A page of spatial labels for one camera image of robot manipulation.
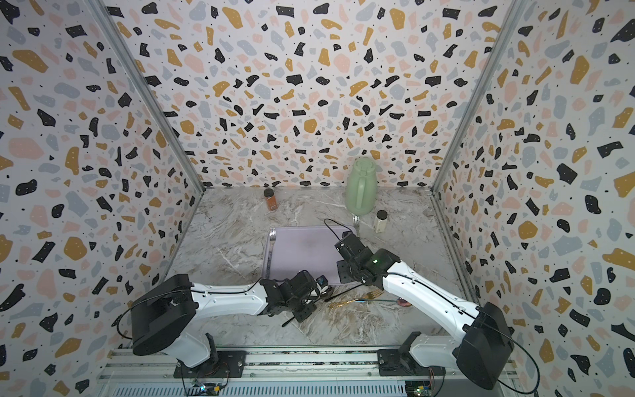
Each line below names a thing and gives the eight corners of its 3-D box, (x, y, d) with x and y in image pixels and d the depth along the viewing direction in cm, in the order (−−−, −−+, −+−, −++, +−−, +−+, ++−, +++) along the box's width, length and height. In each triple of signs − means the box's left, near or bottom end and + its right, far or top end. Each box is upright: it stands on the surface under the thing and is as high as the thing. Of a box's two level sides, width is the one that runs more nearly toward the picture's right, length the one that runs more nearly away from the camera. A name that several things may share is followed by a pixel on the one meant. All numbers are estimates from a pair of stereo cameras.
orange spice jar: (266, 210, 115) (262, 197, 109) (268, 201, 119) (264, 188, 112) (276, 210, 115) (273, 197, 109) (278, 201, 119) (275, 189, 112)
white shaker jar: (374, 233, 108) (378, 217, 100) (373, 225, 111) (377, 209, 103) (384, 233, 108) (388, 217, 100) (382, 225, 111) (386, 209, 103)
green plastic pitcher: (350, 224, 111) (354, 183, 92) (342, 186, 127) (344, 145, 108) (372, 222, 112) (381, 181, 93) (362, 184, 128) (367, 144, 109)
